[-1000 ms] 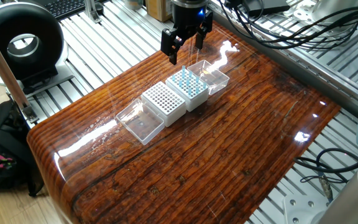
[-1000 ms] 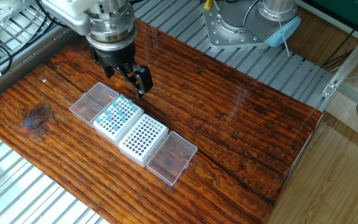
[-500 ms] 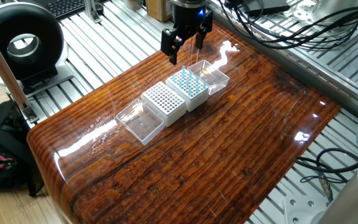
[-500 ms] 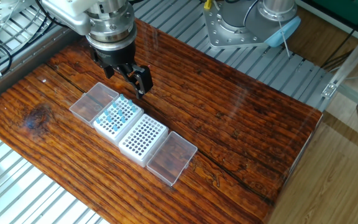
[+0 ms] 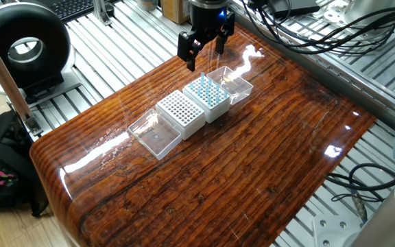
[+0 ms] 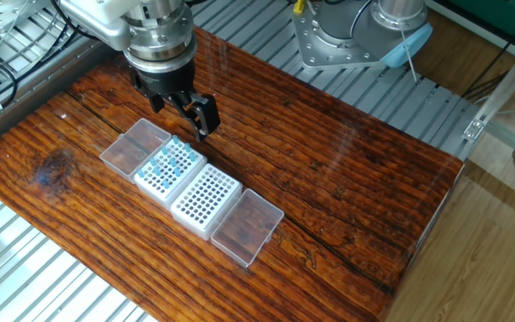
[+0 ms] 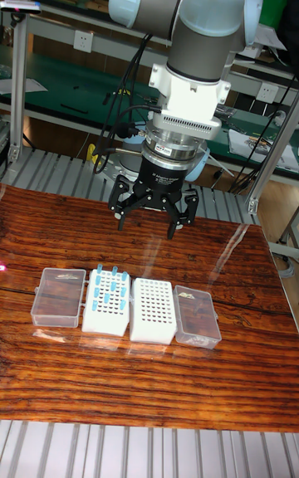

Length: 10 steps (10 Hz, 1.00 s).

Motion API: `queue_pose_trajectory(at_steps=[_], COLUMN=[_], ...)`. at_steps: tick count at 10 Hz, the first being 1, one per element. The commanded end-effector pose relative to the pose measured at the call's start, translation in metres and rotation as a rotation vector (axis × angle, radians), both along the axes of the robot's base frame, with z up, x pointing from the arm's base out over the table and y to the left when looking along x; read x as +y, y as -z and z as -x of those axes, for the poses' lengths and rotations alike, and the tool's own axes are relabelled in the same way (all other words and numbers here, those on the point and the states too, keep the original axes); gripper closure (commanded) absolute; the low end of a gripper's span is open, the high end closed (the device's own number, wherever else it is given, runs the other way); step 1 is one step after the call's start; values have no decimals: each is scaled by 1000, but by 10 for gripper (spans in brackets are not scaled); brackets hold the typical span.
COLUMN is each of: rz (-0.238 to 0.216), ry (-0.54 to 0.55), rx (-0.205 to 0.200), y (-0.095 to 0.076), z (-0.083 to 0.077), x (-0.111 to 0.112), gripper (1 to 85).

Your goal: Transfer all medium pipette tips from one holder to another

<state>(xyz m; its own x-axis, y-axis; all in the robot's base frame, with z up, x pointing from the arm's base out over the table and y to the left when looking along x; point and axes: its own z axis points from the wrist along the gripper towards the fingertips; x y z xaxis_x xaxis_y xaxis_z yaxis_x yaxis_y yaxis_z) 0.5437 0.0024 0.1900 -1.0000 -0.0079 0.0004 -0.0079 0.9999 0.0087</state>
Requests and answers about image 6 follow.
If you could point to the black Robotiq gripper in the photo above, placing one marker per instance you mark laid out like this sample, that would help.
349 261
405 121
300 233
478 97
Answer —
168 82

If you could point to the white perforated pipette tip rack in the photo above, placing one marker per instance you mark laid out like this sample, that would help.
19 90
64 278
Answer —
189 180
222 217

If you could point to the clear plastic rack lid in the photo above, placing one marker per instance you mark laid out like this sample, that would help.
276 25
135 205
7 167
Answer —
132 149
246 228

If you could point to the silver wrist flange coupling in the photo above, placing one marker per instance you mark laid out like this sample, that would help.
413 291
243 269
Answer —
159 40

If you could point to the glossy brown wooden board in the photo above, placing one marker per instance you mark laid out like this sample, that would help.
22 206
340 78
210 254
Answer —
306 156

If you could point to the yellow plastic clip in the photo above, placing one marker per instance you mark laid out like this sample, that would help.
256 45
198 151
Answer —
299 6

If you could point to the aluminium plate with holes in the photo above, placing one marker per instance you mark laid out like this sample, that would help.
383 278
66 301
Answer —
2 13

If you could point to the aluminium corner bracket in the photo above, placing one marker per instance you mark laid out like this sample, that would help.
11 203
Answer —
473 129

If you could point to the aluminium frame post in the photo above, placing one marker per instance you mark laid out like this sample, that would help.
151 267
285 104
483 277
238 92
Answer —
512 82

